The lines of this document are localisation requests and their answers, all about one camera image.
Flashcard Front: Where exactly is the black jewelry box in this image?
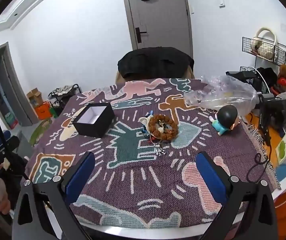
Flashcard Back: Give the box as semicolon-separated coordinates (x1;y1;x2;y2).
72;102;115;138

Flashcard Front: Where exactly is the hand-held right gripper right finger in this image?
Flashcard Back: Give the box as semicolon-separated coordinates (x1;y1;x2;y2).
195;151;280;240

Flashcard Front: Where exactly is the green floor mat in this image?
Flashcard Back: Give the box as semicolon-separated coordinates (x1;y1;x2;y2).
29;117;53;147

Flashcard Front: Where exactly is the black bag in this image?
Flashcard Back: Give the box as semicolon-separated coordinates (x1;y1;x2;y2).
225;66;278;93

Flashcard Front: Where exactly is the black door handle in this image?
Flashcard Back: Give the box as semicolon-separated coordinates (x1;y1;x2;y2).
135;27;148;43

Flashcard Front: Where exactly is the purple printed blanket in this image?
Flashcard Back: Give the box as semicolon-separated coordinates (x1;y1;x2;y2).
25;77;281;227

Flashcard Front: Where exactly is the black cable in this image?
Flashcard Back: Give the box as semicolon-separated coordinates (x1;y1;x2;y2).
247;152;271;183

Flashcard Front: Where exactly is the black wire wall rack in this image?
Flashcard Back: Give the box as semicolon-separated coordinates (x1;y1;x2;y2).
242;36;286;67

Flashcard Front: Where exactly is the brown bead bracelet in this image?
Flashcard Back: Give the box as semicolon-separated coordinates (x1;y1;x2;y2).
147;114;179;142

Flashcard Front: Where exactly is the small open cardboard box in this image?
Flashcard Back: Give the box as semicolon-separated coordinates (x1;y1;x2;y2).
26;88;43;107

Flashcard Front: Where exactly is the silver pendant necklace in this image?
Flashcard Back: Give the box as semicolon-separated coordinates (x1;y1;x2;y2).
147;140;167;157

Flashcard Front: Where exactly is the black shoe rack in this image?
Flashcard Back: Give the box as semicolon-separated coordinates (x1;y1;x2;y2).
48;84;82;110

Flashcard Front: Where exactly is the brown plush toy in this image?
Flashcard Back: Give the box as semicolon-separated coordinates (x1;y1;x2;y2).
277;64;286;89

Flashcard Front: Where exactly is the grey door frame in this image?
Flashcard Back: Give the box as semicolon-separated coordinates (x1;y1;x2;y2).
0;42;33;130

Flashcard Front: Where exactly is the black stand device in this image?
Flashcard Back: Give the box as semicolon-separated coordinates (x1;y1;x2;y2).
258;94;286;145

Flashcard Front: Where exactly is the orange box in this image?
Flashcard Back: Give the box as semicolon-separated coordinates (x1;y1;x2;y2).
35;101;52;120

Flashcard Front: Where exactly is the clear plastic bag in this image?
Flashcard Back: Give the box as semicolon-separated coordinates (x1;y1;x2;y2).
184;75;258;110

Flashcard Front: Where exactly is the black jacket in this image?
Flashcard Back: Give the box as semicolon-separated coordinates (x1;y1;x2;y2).
117;47;195;79

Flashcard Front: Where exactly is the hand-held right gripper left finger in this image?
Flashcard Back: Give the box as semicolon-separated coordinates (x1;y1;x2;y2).
11;151;96;240

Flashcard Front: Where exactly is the black-haired doll figurine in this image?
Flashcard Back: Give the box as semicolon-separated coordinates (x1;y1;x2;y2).
209;105;240;136

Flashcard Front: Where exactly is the grey door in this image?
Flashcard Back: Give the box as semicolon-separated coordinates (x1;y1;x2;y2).
120;0;193;55

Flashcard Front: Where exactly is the small white blue figurine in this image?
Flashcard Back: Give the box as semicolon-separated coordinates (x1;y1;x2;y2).
139;110;156;134

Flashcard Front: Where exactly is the white handbag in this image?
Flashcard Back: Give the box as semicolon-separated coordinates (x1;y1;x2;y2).
250;27;278;60

